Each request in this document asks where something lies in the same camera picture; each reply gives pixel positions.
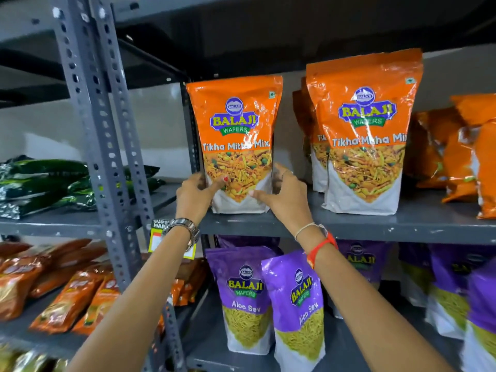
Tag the person's left hand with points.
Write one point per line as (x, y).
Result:
(192, 201)

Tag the person's right hand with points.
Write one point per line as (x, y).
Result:
(290, 205)

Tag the person's right thumb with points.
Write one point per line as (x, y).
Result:
(261, 196)

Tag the person's left thumb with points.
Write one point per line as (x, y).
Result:
(217, 185)

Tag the orange snack mix packet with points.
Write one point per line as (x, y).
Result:
(364, 123)
(308, 120)
(240, 112)

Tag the person's left forearm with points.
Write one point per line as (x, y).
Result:
(135, 306)

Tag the person's right forearm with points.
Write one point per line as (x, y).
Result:
(368, 313)

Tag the silver wristwatch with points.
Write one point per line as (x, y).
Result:
(186, 225)

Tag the yellow shelf price tag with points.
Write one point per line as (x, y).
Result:
(157, 238)

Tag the row of purple snack packets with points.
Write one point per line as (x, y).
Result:
(294, 290)

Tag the grey slotted metal shelf rack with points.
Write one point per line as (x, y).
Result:
(83, 112)
(387, 226)

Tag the plain orange snack bag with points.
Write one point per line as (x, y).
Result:
(486, 170)
(459, 170)
(474, 108)
(426, 151)

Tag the pile of green snack packets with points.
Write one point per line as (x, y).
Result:
(42, 185)

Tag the pile of orange-brown snack packets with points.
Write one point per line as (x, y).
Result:
(62, 294)

